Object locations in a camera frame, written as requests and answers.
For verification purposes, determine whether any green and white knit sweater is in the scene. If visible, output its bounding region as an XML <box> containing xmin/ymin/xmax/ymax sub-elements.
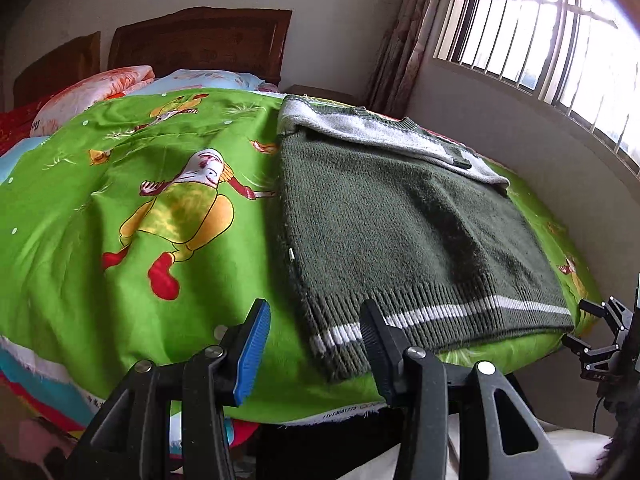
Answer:
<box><xmin>278</xmin><ymin>96</ymin><xmax>574</xmax><ymax>380</ymax></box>

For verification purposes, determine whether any green cartoon bed sheet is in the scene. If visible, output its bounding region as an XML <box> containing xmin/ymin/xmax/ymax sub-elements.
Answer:
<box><xmin>1</xmin><ymin>89</ymin><xmax>598</xmax><ymax>432</ymax></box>

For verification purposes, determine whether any barred window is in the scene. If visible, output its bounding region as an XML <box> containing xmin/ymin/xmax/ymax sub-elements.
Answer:
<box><xmin>435</xmin><ymin>0</ymin><xmax>639</xmax><ymax>174</ymax></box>

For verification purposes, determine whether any pink floral pillow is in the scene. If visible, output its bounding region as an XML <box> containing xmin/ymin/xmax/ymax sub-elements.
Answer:
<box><xmin>29</xmin><ymin>65</ymin><xmax>155</xmax><ymax>138</ymax></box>

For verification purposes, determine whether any pink floral curtain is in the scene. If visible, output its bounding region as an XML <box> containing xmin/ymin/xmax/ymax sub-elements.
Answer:
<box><xmin>366</xmin><ymin>0</ymin><xmax>439</xmax><ymax>118</ymax></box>

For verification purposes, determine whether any wooden nightstand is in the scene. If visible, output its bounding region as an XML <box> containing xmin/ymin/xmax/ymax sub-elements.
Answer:
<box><xmin>284</xmin><ymin>84</ymin><xmax>363</xmax><ymax>106</ymax></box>

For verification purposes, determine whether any wooden headboard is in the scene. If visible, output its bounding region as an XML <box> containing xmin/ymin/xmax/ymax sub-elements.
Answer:
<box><xmin>107</xmin><ymin>6</ymin><xmax>293</xmax><ymax>84</ymax></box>

